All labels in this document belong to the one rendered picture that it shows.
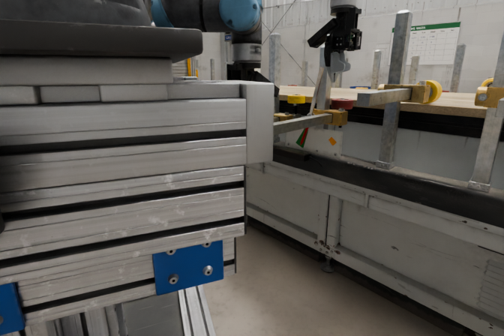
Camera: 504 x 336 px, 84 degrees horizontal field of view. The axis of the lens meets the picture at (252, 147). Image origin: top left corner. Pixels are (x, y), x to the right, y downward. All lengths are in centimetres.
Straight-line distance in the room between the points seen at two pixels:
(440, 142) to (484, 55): 700
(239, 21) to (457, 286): 122
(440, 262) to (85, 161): 128
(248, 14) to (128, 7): 32
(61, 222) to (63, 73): 14
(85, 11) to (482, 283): 136
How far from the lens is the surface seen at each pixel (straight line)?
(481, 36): 817
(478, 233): 104
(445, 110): 112
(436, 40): 822
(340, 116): 105
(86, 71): 29
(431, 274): 142
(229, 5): 59
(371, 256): 149
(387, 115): 99
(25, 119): 30
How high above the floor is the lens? 101
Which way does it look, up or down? 15 degrees down
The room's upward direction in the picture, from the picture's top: straight up
